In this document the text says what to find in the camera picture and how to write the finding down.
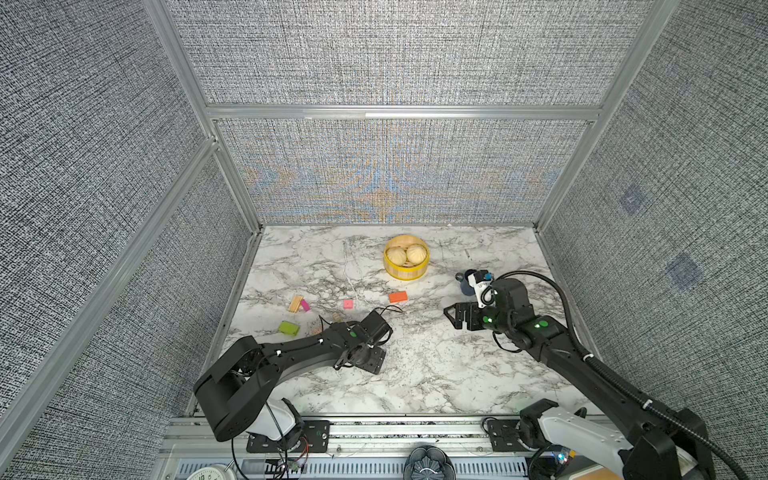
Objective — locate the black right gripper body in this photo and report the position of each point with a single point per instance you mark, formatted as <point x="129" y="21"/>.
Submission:
<point x="495" y="321"/>

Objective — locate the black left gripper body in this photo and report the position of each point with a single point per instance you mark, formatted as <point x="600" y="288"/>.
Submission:
<point x="373" y="359"/>

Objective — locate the orange wood block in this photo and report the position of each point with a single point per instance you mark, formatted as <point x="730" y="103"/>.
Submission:
<point x="397" y="297"/>

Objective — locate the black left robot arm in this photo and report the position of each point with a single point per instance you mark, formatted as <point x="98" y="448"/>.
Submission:
<point x="234" y="393"/>

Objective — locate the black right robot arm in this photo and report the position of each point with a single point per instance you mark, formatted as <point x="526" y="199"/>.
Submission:
<point x="646" y="440"/>

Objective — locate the green wood block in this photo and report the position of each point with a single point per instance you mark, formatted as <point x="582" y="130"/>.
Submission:
<point x="288" y="328"/>

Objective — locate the long natural wood block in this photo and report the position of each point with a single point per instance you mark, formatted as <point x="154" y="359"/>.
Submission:
<point x="295" y="304"/>

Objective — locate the dark blue mug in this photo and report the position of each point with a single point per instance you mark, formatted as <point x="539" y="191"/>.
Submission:
<point x="467" y="282"/>

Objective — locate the right steamed bun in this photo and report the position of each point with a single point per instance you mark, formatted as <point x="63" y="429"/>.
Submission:
<point x="416" y="254"/>

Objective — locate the steamed bun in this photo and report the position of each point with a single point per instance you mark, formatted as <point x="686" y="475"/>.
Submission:
<point x="397" y="256"/>
<point x="416" y="254"/>

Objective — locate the yellow bamboo steamer basket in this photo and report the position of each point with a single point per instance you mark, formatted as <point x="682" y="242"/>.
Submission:
<point x="408" y="272"/>

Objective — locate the left steamed bun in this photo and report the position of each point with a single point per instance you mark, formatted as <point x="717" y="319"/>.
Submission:
<point x="397" y="256"/>

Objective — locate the black round knob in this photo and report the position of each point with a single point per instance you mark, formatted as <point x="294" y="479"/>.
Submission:
<point x="428" y="463"/>

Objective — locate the white clock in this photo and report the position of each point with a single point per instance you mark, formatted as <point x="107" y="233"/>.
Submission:
<point x="213" y="472"/>

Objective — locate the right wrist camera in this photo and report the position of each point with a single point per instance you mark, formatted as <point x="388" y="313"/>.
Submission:
<point x="479" y="281"/>

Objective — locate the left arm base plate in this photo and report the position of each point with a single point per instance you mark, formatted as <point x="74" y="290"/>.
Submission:
<point x="307" y="437"/>

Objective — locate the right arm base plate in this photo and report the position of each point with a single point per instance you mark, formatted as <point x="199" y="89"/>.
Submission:
<point x="504" y="435"/>

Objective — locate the aluminium front rail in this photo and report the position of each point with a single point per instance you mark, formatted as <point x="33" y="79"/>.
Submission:
<point x="358" y="435"/>

